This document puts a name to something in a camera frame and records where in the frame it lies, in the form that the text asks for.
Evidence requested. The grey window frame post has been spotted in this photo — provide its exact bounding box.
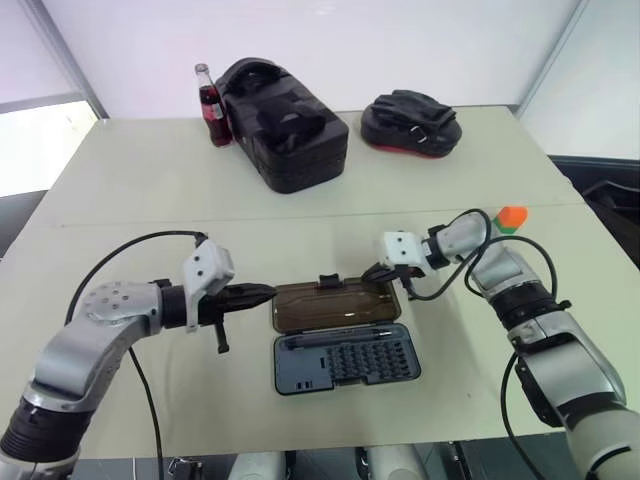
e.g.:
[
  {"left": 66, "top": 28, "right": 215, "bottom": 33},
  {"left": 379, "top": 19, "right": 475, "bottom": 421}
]
[
  {"left": 516, "top": 0, "right": 597, "bottom": 117},
  {"left": 18, "top": 0, "right": 110, "bottom": 122}
]

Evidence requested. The orange and green block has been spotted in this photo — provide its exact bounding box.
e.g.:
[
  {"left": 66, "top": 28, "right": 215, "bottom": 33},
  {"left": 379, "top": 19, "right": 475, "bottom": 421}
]
[{"left": 492, "top": 205, "right": 530, "bottom": 235}]

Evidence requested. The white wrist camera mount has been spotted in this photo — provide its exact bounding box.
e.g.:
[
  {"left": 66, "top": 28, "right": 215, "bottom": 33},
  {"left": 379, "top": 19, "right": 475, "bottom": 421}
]
[
  {"left": 180, "top": 238, "right": 236, "bottom": 334},
  {"left": 380, "top": 229, "right": 427, "bottom": 275}
]

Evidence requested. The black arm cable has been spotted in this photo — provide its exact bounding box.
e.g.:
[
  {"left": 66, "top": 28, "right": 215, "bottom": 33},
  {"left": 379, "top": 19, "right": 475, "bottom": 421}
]
[
  {"left": 64, "top": 229, "right": 209, "bottom": 480},
  {"left": 399, "top": 208, "right": 574, "bottom": 454}
]

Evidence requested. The black furniture beside table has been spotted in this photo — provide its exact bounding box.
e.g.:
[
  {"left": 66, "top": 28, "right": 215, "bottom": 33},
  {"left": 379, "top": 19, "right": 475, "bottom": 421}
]
[{"left": 548, "top": 153, "right": 640, "bottom": 274}]

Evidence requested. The dark screwdriver bit case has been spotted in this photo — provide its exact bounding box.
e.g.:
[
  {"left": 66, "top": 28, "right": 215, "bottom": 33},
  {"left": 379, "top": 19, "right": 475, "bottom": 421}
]
[{"left": 270, "top": 272, "right": 422, "bottom": 397}]

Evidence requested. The black and red boxing pad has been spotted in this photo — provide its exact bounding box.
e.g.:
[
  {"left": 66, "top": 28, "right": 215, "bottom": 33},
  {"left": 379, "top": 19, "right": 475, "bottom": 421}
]
[{"left": 359, "top": 88, "right": 465, "bottom": 160}]

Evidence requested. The glass cola bottle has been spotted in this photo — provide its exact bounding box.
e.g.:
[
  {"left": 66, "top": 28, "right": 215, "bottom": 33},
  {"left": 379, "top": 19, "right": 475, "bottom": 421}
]
[{"left": 193, "top": 62, "right": 235, "bottom": 149}]

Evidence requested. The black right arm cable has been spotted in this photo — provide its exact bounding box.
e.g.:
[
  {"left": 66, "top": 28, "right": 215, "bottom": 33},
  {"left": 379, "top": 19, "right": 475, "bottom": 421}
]
[{"left": 399, "top": 208, "right": 574, "bottom": 454}]

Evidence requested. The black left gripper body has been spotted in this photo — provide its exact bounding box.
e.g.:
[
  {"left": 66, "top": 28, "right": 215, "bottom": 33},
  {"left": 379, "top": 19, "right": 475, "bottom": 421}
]
[{"left": 198, "top": 282, "right": 253, "bottom": 355}]

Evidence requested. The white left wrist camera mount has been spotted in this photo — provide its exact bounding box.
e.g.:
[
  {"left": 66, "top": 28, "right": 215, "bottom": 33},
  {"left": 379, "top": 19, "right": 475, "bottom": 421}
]
[{"left": 180, "top": 238, "right": 236, "bottom": 334}]

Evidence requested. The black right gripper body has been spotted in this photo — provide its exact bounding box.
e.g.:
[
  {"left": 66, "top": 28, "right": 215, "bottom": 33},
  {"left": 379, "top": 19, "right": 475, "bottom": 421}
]
[{"left": 393, "top": 265, "right": 437, "bottom": 292}]

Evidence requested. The dark slim screwdriver handle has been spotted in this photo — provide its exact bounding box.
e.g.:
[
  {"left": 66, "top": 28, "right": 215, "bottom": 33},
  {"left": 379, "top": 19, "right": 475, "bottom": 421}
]
[{"left": 285, "top": 326, "right": 407, "bottom": 350}]

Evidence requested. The black padded bag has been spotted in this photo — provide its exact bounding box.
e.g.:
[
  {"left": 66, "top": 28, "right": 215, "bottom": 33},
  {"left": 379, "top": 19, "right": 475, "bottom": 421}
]
[{"left": 218, "top": 56, "right": 350, "bottom": 195}]

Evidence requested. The grey rounded shape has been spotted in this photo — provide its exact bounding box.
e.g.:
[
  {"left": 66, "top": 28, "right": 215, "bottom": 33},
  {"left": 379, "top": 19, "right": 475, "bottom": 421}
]
[
  {"left": 355, "top": 441, "right": 427, "bottom": 480},
  {"left": 228, "top": 439, "right": 287, "bottom": 480}
]

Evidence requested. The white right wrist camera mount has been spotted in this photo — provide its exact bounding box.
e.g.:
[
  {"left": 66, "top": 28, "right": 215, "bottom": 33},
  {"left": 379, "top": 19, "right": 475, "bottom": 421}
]
[{"left": 380, "top": 229, "right": 427, "bottom": 275}]

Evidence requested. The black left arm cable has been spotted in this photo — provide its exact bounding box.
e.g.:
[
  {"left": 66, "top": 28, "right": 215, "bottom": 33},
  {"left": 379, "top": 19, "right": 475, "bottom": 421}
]
[{"left": 64, "top": 229, "right": 209, "bottom": 480}]

